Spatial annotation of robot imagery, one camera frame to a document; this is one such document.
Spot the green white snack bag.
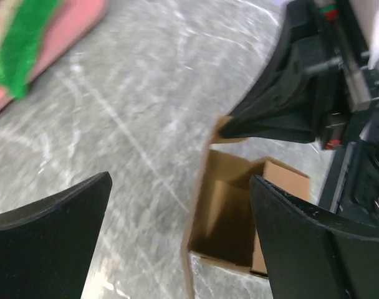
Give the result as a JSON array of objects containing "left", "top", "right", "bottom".
[{"left": 0, "top": 0, "right": 62, "bottom": 98}]

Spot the pink three-tier shelf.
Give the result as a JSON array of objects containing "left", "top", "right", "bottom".
[{"left": 0, "top": 1, "right": 108, "bottom": 111}]

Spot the brown cardboard paper box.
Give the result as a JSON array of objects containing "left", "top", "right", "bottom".
[{"left": 180, "top": 116, "right": 310, "bottom": 298}]

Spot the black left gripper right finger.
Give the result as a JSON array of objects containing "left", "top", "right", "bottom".
[{"left": 249, "top": 176, "right": 379, "bottom": 299}]

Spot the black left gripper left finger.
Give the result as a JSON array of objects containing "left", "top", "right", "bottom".
[{"left": 0, "top": 172, "right": 112, "bottom": 299}]

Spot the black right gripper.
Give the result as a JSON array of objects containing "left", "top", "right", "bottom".
[{"left": 219, "top": 1, "right": 379, "bottom": 150}]

